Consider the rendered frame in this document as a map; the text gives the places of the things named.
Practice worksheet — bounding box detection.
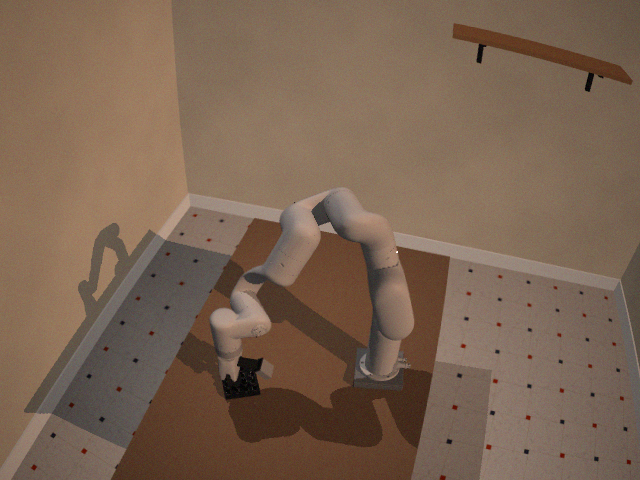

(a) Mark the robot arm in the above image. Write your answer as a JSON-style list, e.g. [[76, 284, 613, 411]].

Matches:
[[209, 187, 414, 381]]

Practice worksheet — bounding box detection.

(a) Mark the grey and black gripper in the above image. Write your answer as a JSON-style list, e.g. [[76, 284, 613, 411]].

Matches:
[[216, 351, 242, 386]]

